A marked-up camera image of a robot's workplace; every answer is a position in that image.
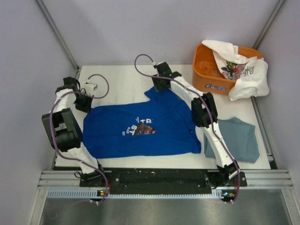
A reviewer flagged aluminium frame rail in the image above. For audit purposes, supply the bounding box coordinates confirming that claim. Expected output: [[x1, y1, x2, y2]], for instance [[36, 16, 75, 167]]
[[37, 170, 293, 189]]

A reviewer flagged white floral t shirt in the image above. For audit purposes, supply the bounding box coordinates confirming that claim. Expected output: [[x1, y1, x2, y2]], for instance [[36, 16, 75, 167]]
[[202, 40, 270, 101]]

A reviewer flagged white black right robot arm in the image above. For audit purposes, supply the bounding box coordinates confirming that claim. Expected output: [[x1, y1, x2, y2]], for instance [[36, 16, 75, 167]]
[[151, 62, 241, 189]]

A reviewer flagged blue printed t shirt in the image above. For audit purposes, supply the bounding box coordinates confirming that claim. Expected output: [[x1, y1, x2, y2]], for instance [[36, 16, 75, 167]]
[[83, 88, 201, 159]]

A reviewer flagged folded grey blue t shirt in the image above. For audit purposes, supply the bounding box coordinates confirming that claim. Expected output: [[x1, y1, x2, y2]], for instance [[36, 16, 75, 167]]
[[203, 117, 260, 165]]

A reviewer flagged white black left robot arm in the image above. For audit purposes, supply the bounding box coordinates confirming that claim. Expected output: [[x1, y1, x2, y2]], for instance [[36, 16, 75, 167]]
[[41, 77, 108, 188]]

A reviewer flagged orange plastic basket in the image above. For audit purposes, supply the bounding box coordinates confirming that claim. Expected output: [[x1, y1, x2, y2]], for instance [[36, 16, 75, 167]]
[[192, 43, 263, 95]]

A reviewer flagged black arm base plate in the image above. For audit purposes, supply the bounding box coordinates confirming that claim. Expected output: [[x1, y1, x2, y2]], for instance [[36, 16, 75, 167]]
[[79, 166, 247, 194]]

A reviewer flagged grey slotted cable duct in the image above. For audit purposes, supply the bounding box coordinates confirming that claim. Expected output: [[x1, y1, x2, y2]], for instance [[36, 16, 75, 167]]
[[47, 188, 237, 199]]

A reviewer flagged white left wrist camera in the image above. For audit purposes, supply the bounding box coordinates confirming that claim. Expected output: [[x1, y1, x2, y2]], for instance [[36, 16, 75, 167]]
[[83, 80, 98, 96]]

